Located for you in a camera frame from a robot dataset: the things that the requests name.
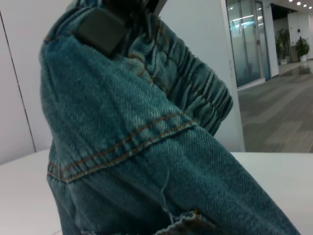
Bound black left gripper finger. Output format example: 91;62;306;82
146;0;169;15
75;0;145;61

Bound green potted plant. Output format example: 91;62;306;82
295;37;311;62
275;27;291;65

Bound blue denim shorts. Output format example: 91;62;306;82
39;0;302;235

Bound glass partition door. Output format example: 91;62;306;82
225;0;272;88

